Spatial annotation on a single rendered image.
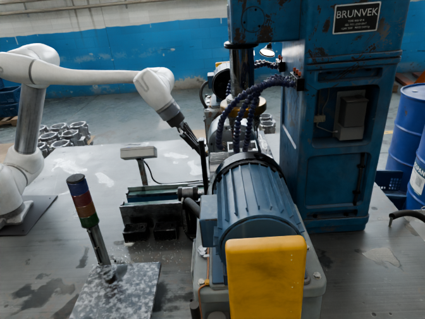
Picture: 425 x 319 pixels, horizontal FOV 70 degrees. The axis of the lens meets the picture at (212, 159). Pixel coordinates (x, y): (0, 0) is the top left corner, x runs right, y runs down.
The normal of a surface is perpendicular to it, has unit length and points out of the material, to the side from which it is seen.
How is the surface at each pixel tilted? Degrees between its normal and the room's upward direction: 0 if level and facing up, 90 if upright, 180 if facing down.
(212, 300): 90
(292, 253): 90
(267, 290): 90
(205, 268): 0
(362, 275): 0
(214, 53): 90
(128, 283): 0
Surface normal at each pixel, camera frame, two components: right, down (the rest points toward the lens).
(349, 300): -0.08, -0.88
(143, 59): -0.02, 0.47
